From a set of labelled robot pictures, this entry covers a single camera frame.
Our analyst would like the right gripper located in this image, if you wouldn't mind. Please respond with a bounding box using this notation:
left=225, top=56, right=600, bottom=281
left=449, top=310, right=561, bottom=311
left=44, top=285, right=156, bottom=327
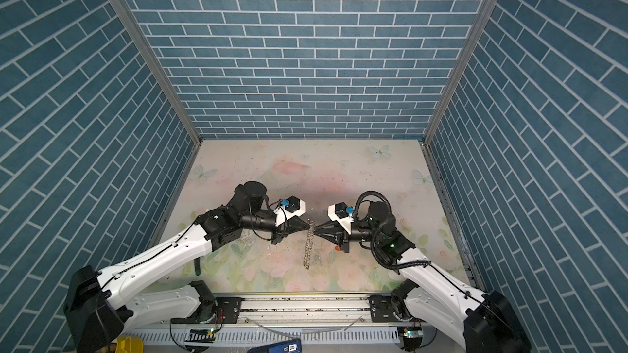
left=316, top=219, right=384, bottom=254

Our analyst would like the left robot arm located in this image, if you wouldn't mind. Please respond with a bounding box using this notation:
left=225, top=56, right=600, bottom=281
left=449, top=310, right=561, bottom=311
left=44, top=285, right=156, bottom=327
left=63, top=181, right=309, bottom=352

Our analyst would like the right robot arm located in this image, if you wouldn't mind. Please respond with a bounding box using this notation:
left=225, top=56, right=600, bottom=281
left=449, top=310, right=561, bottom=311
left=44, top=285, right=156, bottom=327
left=313, top=191, right=532, bottom=352

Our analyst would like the blue stapler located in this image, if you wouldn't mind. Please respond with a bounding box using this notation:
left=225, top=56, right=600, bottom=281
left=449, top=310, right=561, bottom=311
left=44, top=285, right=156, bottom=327
left=247, top=339, right=303, bottom=353

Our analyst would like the yellow tape dispenser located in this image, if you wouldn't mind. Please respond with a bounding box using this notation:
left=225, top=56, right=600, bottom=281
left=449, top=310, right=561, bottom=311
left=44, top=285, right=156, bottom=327
left=114, top=336, right=144, bottom=353

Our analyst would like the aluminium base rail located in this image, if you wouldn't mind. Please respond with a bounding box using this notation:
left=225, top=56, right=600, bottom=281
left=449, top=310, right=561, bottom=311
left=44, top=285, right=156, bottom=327
left=130, top=293, right=438, bottom=351

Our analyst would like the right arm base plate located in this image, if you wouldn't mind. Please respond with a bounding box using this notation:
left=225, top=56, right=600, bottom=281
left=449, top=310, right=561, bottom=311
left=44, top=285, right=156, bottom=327
left=368, top=294, right=419, bottom=323

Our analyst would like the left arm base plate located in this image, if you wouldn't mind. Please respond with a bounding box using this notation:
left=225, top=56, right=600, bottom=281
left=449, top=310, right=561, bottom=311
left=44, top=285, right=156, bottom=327
left=171, top=297, right=243, bottom=326

